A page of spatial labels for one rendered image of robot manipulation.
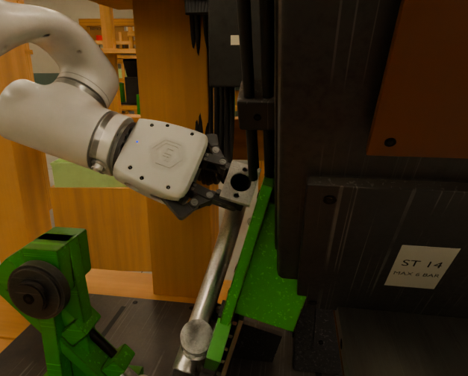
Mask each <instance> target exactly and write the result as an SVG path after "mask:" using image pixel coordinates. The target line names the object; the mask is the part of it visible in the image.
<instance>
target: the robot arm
mask: <svg viewBox="0 0 468 376"><path fill-rule="evenodd" d="M25 43H33V44H35V45H37V46H39V47H40V48H42V49H43V50H44V51H45V52H46V53H47V54H49V55H50V56H51V57H52V59H53V60H54V61H55V62H56V64H57V65H58V66H59V69H60V73H59V75H58V77H57V78H56V79H55V81H54V82H53V83H51V84H47V85H41V84H37V83H34V82H33V81H29V80H25V79H19V80H16V81H13V82H12V83H10V84H9V85H8V86H6V87H5V89H4V90H3V91H2V93H1V95H0V135H1V136H2V137H4V138H5V139H8V140H11V141H14V142H17V143H19V144H22V145H25V146H27V147H30V148H33V149H36V150H38V151H41V152H44V153H47V154H50V155H52V156H55V157H58V158H60V159H63V160H66V161H69V162H71V163H74V164H77V165H79V166H83V167H85V168H88V169H92V170H93V171H95V172H99V173H100V174H106V175H109V176H114V177H115V179H116V180H118V181H119V182H120V183H122V184H124V185H126V186H127V187H129V188H131V189H132V190H134V191H136V192H138V193H140V194H142V195H144V196H146V197H148V198H150V199H153V200H155V201H157V202H160V203H161V204H165V205H166V206H167V207H168V208H169V209H170V210H171V211H172V212H173V213H174V214H175V216H176V217H177V218H178V219H179V220H184V219H186V218H187V217H188V216H189V215H190V214H191V213H193V211H195V210H198V209H200V208H203V207H206V206H211V205H212V204H214V205H216V206H219V207H222V208H225V209H227V210H230V211H235V210H239V211H241V210H242V209H243V205H240V204H236V203H234V202H231V201H226V200H224V199H221V198H219V195H220V193H221V191H222V190H221V189H217V190H216V191H213V190H210V189H208V188H206V187H204V186H202V185H199V184H197V183H196V181H197V179H198V176H199V173H200V171H201V169H205V170H208V171H212V172H217V173H220V174H221V175H223V178H224V179H226V176H227V174H228V170H229V168H230V165H231V164H230V163H227V162H228V161H227V159H226V158H225V157H224V156H223V154H222V152H221V150H220V148H219V142H218V138H217V135H216V134H203V133H200V132H198V131H194V130H192V129H189V128H185V127H182V126H179V125H174V124H170V123H167V122H161V121H157V120H152V119H138V121H137V123H136V122H134V120H133V119H132V118H131V117H129V116H126V115H123V114H121V113H117V112H115V111H112V110H108V108H109V106H110V104H111V102H112V101H113V99H114V97H115V95H116V93H117V90H118V88H119V79H118V75H117V73H116V70H115V69H114V67H113V65H112V64H111V62H110V61H109V60H108V58H107V57H106V55H105V54H104V52H103V51H102V50H101V49H100V48H99V46H98V45H97V44H96V42H95V41H94V39H93V38H92V37H91V36H90V35H89V34H88V33H87V32H86V31H85V30H84V29H83V28H82V27H81V26H80V25H79V24H78V23H77V22H76V21H74V20H73V19H71V18H69V17H68V16H65V15H63V14H62V13H59V12H57V11H55V10H51V9H48V8H45V7H39V6H35V5H29V4H18V3H13V2H9V1H4V0H0V56H2V55H3V54H5V53H7V52H9V51H10V50H12V49H14V48H16V47H17V46H20V45H22V44H25ZM207 147H209V149H210V154H209V153H207V152H205V151H206V148H207ZM189 198H191V199H190V201H189V202H187V201H188V199H189Z"/></svg>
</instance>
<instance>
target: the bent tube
mask: <svg viewBox="0 0 468 376"><path fill-rule="evenodd" d="M243 169H246V170H247V172H244V171H243ZM260 171H261V169H260V168H258V178H259V175H260ZM257 182H258V179H257V180H256V181H250V180H249V170H248V165H247V164H245V163H240V162H237V161H235V160H232V161H231V165H230V168H229V170H228V174H227V176H226V179H225V182H224V184H223V187H222V191H221V193H220V195H219V198H221V199H224V200H226V201H231V202H234V203H236V204H240V205H243V209H242V210H241V211H239V210H235V211H230V210H227V209H225V212H224V216H223V219H222V224H221V227H220V229H219V234H218V237H217V239H216V244H215V246H214V249H213V253H212V255H211V258H210V262H209V264H208V268H207V271H206V273H205V276H204V279H203V281H202V285H201V288H200V290H199V294H198V296H197V299H196V302H195V305H194V307H193V311H192V313H191V316H190V320H189V321H191V320H193V319H201V320H204V321H206V322H207V323H208V324H210V322H211V319H212V316H213V312H214V310H215V307H216V303H217V300H218V297H219V294H220V291H221V288H222V285H223V281H224V279H225V275H226V272H227V270H228V266H229V263H230V260H231V256H232V254H233V250H234V246H235V244H236V241H237V237H238V234H239V231H240V227H241V224H242V221H243V217H244V214H245V211H246V207H249V206H250V204H251V201H252V197H253V195H254V191H255V187H256V185H257ZM234 195H235V196H237V197H239V198H235V197H234ZM197 363H198V361H191V360H188V359H187V358H186V357H185V356H184V354H183V352H182V349H181V345H180V348H179V350H178V354H177V356H176V358H175V362H174V365H173V368H174V369H177V370H179V371H181V372H185V373H187V374H190V375H194V372H195V370H196V366H197Z"/></svg>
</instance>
